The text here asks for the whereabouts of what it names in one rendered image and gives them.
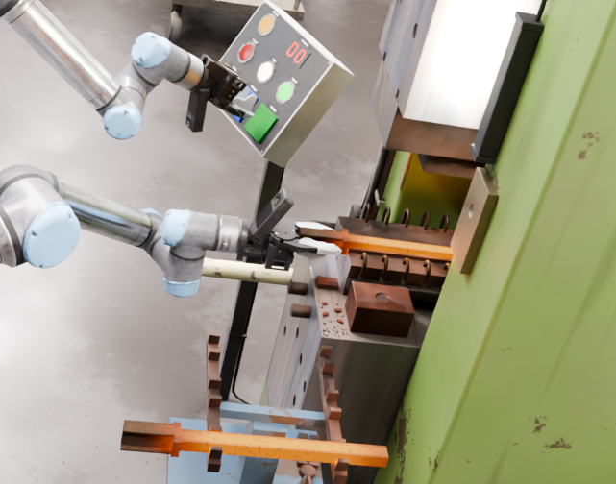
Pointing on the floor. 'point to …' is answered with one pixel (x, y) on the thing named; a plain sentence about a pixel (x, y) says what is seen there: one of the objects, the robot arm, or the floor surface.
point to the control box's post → (245, 287)
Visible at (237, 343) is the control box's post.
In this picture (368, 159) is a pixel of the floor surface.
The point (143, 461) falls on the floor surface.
